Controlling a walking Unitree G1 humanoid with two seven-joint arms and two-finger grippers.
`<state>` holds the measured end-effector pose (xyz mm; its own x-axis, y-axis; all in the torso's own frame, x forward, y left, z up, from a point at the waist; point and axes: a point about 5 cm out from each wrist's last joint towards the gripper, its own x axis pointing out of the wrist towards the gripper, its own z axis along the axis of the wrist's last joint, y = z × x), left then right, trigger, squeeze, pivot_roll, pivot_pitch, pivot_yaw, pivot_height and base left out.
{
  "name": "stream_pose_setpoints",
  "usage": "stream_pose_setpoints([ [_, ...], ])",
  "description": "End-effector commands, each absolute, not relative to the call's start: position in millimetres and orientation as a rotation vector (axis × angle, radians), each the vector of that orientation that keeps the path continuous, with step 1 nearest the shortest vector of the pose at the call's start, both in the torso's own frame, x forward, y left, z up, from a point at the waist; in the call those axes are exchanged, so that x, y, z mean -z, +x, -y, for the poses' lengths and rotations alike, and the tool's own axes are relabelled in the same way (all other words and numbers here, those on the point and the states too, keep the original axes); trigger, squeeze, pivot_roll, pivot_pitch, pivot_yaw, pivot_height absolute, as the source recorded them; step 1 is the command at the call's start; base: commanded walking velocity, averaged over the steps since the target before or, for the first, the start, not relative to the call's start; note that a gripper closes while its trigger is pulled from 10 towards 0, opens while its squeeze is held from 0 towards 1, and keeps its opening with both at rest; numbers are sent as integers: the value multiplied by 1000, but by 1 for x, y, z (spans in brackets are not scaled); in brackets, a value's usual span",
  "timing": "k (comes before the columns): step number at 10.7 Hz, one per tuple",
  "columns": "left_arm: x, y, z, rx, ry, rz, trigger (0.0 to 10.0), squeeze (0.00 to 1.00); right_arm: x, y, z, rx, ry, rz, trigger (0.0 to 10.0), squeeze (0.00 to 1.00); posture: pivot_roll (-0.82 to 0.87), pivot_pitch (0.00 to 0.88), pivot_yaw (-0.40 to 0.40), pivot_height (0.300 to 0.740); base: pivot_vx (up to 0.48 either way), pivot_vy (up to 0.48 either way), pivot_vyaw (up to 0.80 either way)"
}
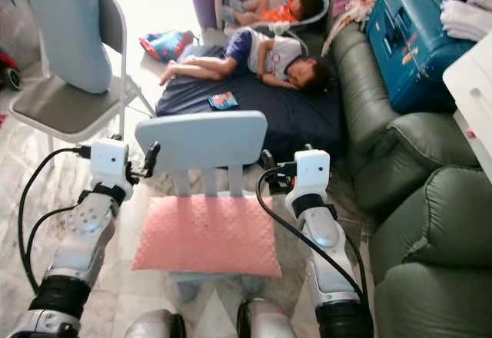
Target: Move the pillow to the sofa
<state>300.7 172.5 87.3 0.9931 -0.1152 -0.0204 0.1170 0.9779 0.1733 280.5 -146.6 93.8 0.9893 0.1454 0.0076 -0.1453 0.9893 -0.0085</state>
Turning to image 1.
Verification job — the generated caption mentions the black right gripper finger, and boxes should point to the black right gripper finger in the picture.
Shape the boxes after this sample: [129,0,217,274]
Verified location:
[258,149,277,194]

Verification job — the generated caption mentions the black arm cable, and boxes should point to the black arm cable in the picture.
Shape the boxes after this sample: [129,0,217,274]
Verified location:
[255,167,370,302]
[18,146,93,294]

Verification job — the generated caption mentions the small child in orange shirt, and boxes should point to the small child in orange shirt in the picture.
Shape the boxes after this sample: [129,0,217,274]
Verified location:
[223,0,326,28]

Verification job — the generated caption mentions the silver left robot leg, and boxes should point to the silver left robot leg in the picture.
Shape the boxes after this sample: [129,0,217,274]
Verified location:
[123,310,187,338]

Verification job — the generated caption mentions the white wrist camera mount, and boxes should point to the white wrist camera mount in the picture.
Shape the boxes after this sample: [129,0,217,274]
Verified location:
[284,147,332,202]
[88,138,132,194]

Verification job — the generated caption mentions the small grey-blue plastic chair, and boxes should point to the small grey-blue plastic chair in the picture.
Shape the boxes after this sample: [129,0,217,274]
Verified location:
[135,109,269,305]

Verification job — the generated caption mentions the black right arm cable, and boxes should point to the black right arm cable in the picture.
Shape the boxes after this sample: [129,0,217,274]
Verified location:
[255,167,370,302]

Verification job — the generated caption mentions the white table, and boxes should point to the white table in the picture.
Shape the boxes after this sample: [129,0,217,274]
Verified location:
[441,31,492,183]

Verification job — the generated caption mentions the silver robot leg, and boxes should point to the silver robot leg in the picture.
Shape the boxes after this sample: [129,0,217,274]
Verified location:
[123,310,187,338]
[236,299,310,338]

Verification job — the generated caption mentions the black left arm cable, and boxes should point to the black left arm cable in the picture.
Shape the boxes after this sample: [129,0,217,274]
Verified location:
[18,146,93,294]

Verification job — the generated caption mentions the white folded clothes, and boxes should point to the white folded clothes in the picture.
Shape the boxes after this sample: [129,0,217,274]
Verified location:
[440,0,492,44]

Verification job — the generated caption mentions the pink fluffy pillow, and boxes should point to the pink fluffy pillow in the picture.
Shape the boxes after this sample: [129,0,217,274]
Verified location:
[131,195,284,280]

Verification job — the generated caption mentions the sleeping child in white shirt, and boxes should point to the sleeping child in white shirt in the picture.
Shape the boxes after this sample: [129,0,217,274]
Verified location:
[159,27,331,94]

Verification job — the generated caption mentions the black and red wheeled toy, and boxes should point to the black and red wheeled toy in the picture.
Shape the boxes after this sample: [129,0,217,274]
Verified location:
[0,50,23,92]

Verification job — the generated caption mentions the grey folding chair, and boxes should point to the grey folding chair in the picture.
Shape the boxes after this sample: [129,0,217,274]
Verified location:
[8,0,156,166]

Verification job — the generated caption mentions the navy blue mattress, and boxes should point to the navy blue mattress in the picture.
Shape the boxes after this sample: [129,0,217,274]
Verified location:
[155,44,347,179]

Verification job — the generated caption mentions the small blue printed packet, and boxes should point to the small blue printed packet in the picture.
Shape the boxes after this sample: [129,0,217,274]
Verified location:
[208,91,240,111]

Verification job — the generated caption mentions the light blue pillow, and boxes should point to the light blue pillow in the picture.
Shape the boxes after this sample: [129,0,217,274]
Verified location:
[26,0,113,96]

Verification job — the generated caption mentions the silver right robot leg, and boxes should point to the silver right robot leg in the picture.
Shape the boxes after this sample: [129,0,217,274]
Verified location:
[236,299,310,338]

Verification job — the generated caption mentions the blue hard suitcase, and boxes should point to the blue hard suitcase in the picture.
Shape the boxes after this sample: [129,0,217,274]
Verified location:
[366,0,479,116]

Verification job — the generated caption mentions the grey baby bouncer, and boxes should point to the grey baby bouncer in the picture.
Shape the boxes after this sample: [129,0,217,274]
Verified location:
[221,0,330,31]

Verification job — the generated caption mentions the dark green leather sofa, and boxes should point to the dark green leather sofa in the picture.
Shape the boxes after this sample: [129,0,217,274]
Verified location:
[329,22,492,338]

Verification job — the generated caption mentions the blue and red bag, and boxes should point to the blue and red bag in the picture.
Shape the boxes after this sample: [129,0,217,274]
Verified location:
[139,29,196,63]

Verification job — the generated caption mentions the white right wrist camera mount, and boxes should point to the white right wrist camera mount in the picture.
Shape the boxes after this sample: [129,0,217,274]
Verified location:
[284,147,332,202]

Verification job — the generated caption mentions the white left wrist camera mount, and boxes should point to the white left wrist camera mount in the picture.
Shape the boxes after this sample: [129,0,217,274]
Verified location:
[88,138,132,194]

